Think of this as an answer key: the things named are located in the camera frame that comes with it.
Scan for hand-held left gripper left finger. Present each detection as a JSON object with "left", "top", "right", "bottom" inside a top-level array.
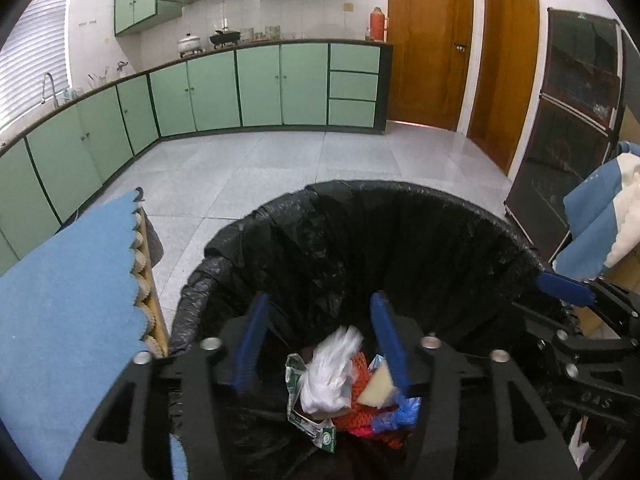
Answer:
[{"left": 62, "top": 294, "right": 271, "bottom": 480}]

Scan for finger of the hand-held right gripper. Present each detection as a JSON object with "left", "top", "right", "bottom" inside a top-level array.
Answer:
[
  {"left": 512, "top": 302, "right": 577, "bottom": 347},
  {"left": 536, "top": 271, "right": 601, "bottom": 308}
]

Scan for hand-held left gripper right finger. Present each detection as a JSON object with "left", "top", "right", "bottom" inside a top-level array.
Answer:
[{"left": 369, "top": 291, "right": 584, "bottom": 480}]

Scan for yellow sponge wedge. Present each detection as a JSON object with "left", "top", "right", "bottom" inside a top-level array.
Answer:
[{"left": 356, "top": 362, "right": 397, "bottom": 407}]

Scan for blue plastic wrapper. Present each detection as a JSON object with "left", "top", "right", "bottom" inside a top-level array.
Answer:
[{"left": 371, "top": 395, "right": 423, "bottom": 433}]

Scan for white plastic bag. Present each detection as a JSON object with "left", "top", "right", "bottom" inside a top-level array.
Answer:
[{"left": 299, "top": 326, "right": 365, "bottom": 416}]

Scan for red mesh bag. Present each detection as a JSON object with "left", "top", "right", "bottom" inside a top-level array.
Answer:
[{"left": 332, "top": 352, "right": 408, "bottom": 451}]

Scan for black bagged trash bin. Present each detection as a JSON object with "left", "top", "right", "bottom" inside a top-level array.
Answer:
[{"left": 167, "top": 180, "right": 566, "bottom": 480}]

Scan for green white packet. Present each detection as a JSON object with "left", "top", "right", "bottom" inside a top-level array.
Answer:
[{"left": 285, "top": 352, "right": 337, "bottom": 453}]

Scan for blue cloth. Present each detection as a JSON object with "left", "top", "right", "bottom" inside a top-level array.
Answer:
[{"left": 555, "top": 142, "right": 640, "bottom": 281}]

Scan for white cloth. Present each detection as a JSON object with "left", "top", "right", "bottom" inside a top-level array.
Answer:
[{"left": 605, "top": 154, "right": 640, "bottom": 268}]

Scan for black plastic bag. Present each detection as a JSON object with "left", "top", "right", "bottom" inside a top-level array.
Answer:
[{"left": 145, "top": 217, "right": 165, "bottom": 267}]

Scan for dark glass cabinet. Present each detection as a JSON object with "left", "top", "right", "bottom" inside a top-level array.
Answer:
[{"left": 505, "top": 7, "right": 640, "bottom": 263}]

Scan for blue scalloped tablecloth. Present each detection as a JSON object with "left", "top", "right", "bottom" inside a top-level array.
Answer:
[{"left": 0, "top": 187, "right": 191, "bottom": 480}]

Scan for narrow wooden door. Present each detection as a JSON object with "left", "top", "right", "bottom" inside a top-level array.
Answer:
[{"left": 467, "top": 0, "right": 541, "bottom": 176}]

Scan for green base cabinets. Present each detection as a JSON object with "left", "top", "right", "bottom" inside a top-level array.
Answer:
[{"left": 0, "top": 40, "right": 395, "bottom": 273}]

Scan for wide wooden door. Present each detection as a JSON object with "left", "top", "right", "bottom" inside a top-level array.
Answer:
[{"left": 387, "top": 0, "right": 475, "bottom": 132}]

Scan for black wok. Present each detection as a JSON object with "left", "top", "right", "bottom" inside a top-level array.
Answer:
[{"left": 209, "top": 30, "right": 241, "bottom": 50}]

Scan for red thermos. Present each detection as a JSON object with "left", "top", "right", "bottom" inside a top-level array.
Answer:
[{"left": 369, "top": 7, "right": 388, "bottom": 42}]

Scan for metal faucet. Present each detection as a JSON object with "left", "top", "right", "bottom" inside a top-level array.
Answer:
[{"left": 41, "top": 72, "right": 60, "bottom": 108}]

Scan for window blinds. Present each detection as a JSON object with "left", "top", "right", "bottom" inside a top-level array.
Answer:
[{"left": 0, "top": 0, "right": 73, "bottom": 133}]

